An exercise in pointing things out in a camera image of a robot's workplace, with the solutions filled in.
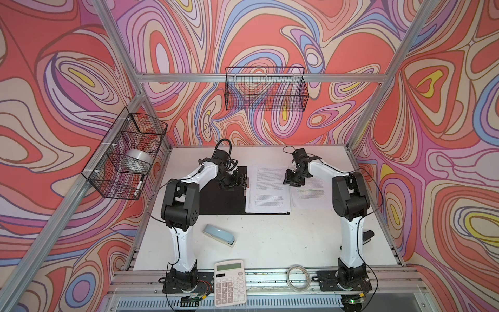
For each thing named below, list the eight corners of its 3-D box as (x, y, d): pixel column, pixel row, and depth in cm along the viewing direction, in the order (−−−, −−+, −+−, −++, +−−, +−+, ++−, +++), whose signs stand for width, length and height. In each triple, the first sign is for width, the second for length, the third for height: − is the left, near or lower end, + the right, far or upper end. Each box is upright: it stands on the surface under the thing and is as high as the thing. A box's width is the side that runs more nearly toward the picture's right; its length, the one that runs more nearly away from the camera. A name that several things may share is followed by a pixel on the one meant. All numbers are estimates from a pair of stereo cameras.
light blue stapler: (204, 234, 88) (202, 230, 84) (209, 226, 90) (207, 221, 86) (234, 247, 84) (233, 244, 80) (238, 239, 86) (237, 235, 82)
